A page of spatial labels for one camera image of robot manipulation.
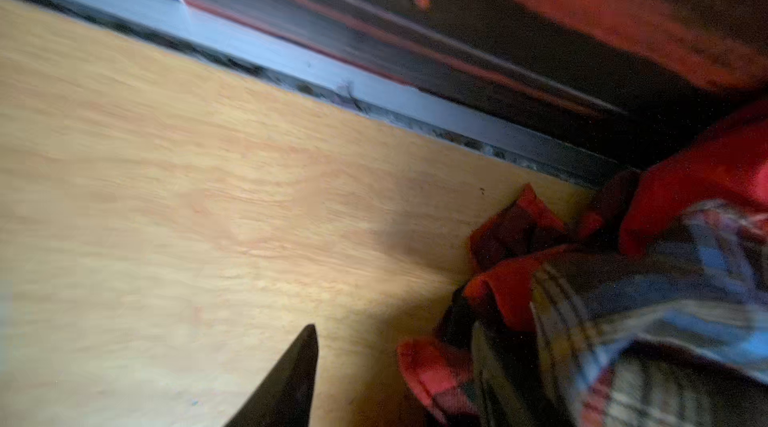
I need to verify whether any red jacket cloth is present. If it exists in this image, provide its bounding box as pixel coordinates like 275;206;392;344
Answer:
461;99;768;332

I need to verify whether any red black checkered cloth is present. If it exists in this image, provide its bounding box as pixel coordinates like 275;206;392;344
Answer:
397;186;607;426

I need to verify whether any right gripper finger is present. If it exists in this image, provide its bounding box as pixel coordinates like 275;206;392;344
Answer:
225;324;318;427

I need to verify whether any grey red plaid shirt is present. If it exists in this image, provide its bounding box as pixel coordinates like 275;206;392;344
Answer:
473;200;767;426

